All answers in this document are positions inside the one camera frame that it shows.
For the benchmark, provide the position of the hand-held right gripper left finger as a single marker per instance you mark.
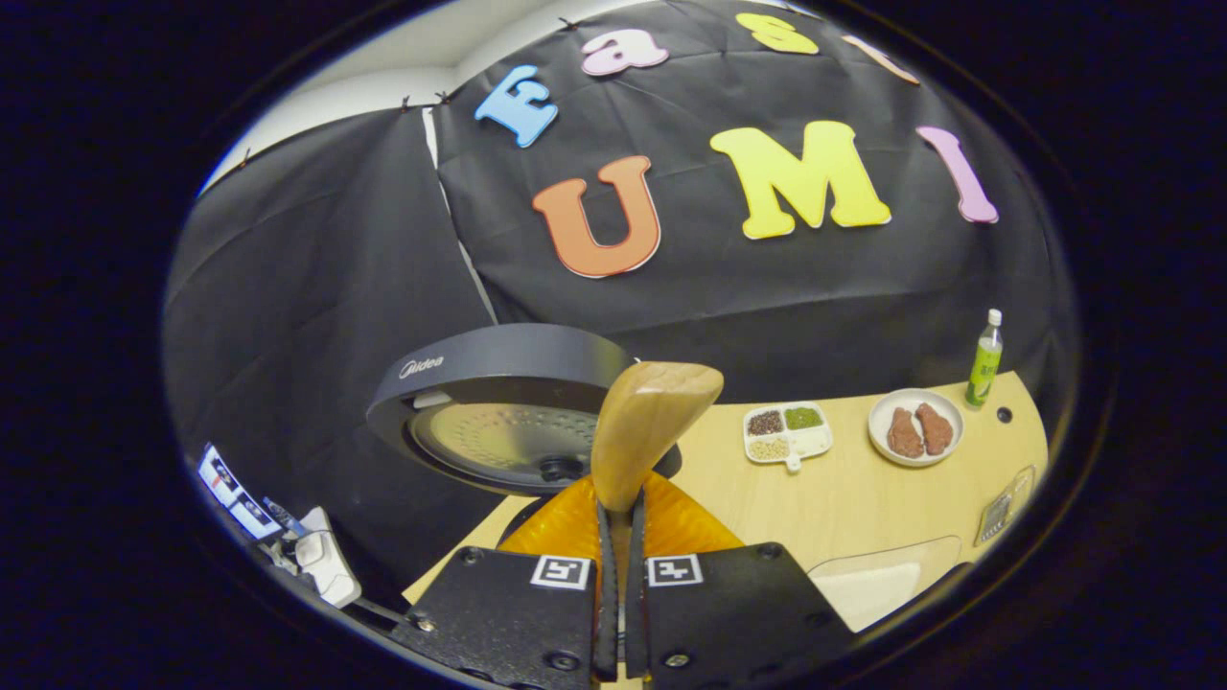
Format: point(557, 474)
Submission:
point(606, 575)

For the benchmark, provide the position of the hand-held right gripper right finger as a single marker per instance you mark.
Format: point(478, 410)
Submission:
point(636, 575)

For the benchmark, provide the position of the wooden spoon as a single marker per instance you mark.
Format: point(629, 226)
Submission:
point(652, 422)

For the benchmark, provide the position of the dark grey rice cooker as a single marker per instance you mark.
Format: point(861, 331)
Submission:
point(498, 359)

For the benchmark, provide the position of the clear rice box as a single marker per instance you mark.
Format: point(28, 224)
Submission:
point(935, 561)

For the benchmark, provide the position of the white divided bean dish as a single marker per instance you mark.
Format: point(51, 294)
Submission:
point(810, 443)

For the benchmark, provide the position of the white side table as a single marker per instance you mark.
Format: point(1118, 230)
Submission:
point(337, 586)

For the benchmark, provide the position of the white round plate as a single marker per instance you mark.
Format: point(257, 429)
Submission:
point(877, 429)

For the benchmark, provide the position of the small white device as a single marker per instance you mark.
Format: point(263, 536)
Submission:
point(313, 549)

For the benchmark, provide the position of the brown meat piece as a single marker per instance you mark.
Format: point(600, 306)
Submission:
point(904, 433)
point(935, 428)

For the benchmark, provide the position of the black backdrop cloth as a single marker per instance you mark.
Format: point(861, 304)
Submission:
point(767, 287)

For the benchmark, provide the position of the computer monitor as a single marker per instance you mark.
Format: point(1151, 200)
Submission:
point(235, 494)

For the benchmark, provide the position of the green drink bottle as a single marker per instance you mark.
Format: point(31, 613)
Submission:
point(983, 369)

